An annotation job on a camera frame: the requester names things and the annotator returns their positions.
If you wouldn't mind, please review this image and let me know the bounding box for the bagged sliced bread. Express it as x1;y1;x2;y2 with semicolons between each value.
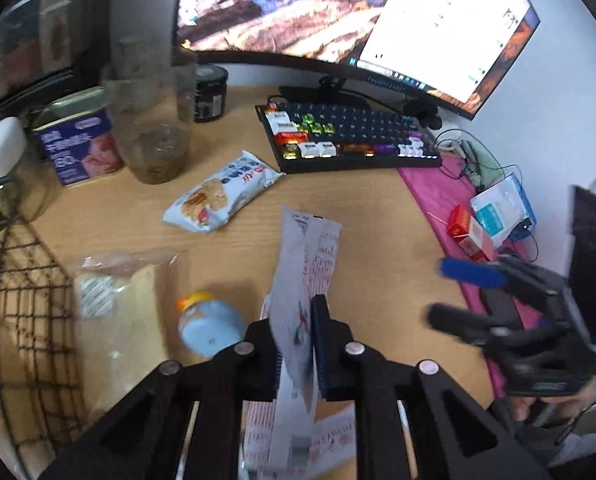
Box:
70;248;191;428

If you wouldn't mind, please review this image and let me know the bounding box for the red cigarette pack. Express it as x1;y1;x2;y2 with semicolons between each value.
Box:
447;205;496;262

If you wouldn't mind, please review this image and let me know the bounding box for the blue bottle orange cap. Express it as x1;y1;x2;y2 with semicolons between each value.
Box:
178;290;247;358

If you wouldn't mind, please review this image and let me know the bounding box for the white red printed packet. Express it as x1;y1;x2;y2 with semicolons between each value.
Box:
238;207;356;479

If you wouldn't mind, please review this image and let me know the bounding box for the white lidded jar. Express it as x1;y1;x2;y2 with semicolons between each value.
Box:
0;117;58;221

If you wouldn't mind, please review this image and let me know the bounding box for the clear plastic cup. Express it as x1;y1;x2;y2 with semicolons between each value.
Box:
100;35;196;184

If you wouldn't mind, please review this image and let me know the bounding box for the right hand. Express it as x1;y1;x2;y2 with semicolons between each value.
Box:
510;377;596;422

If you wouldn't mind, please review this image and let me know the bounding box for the blue luncheon meat tin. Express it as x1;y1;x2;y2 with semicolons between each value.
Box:
32;87;123;186

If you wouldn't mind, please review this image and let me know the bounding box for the black wire basket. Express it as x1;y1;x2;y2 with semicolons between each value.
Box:
0;176;90;476

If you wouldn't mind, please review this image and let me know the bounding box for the white blue plastic pouch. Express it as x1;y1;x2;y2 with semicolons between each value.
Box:
469;174;537;248

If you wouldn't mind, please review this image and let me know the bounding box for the RGB mechanical keyboard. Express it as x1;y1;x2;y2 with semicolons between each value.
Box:
256;102;442;174

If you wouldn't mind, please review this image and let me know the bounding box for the pink desk mat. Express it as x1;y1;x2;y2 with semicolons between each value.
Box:
396;154;544;401

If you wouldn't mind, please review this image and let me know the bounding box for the curved computer monitor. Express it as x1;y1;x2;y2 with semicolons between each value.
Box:
174;0;540;118

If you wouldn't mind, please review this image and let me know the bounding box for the small black jar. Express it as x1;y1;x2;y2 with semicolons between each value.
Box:
194;64;228;122

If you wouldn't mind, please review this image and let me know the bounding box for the white blue snack packet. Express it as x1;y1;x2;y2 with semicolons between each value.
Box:
162;151;285;234

